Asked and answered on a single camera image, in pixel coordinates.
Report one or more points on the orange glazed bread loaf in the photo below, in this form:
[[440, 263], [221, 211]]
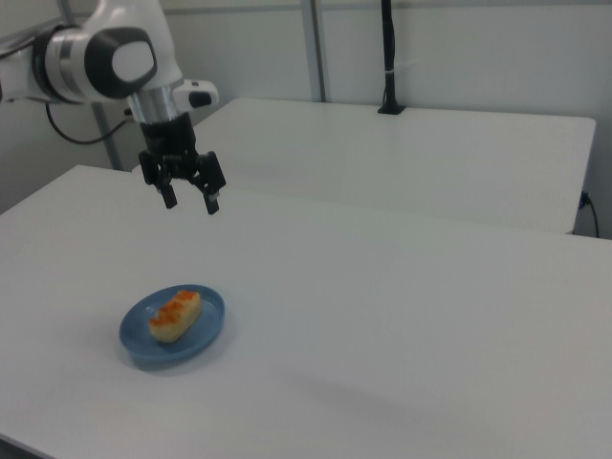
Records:
[[174, 318]]

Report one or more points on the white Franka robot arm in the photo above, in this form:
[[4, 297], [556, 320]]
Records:
[[143, 19]]

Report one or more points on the grey metal partition post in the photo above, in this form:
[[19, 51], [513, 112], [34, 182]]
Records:
[[313, 48], [111, 148]]

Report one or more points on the black camera pole with band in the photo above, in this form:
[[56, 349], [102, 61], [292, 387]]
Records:
[[389, 48]]

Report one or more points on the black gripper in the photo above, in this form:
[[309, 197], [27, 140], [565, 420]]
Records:
[[167, 138]]

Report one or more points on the blue round plate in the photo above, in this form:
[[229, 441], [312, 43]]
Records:
[[205, 330]]

